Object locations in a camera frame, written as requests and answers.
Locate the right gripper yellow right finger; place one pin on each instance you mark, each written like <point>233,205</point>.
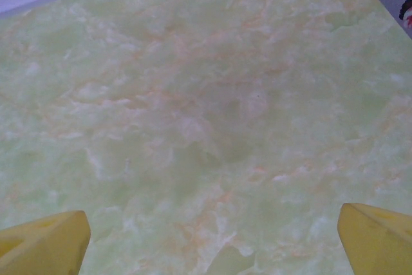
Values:
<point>376,242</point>

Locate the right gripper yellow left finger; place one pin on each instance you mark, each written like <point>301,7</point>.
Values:
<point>42,246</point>

